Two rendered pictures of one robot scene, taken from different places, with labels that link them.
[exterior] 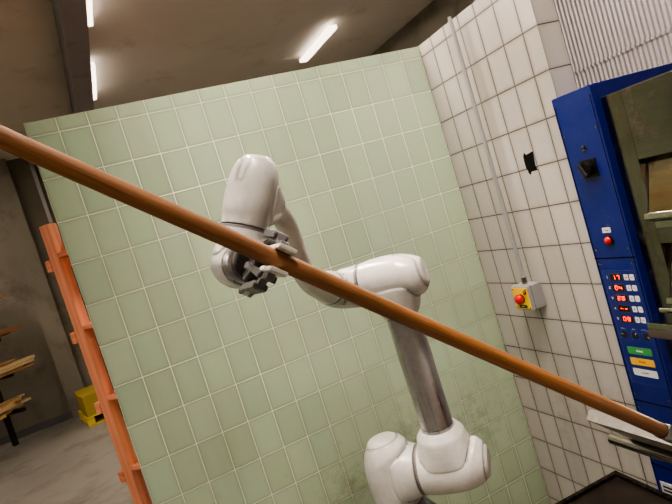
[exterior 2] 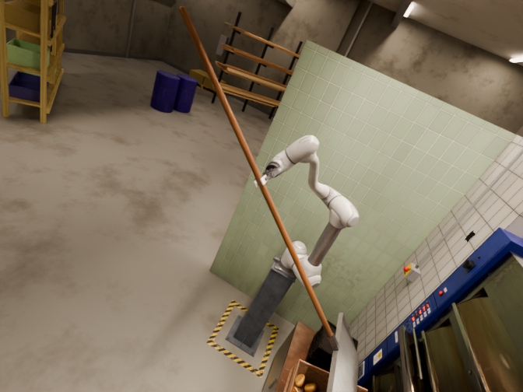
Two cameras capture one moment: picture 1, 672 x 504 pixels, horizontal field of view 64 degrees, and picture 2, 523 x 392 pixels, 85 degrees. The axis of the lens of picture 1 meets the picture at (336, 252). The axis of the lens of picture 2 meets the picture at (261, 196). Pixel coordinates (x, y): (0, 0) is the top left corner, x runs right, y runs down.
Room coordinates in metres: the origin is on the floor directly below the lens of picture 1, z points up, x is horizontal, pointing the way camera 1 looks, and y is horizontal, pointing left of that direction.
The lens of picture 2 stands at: (-0.15, -0.56, 2.52)
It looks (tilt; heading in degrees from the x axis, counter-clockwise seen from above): 28 degrees down; 31
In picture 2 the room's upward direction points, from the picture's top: 25 degrees clockwise
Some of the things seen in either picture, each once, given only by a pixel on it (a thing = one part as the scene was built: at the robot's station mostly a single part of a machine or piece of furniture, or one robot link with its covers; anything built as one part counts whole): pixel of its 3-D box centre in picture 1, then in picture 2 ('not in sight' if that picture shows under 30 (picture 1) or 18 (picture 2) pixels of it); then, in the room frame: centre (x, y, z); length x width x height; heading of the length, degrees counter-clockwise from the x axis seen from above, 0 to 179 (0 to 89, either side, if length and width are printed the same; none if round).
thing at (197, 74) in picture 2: not in sight; (207, 82); (7.25, 8.15, 0.23); 1.31 x 0.95 x 0.46; 113
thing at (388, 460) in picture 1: (392, 468); (295, 254); (1.70, 0.03, 1.17); 0.18 x 0.16 x 0.22; 69
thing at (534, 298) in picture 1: (528, 295); (411, 271); (2.15, -0.69, 1.46); 0.10 x 0.07 x 0.10; 21
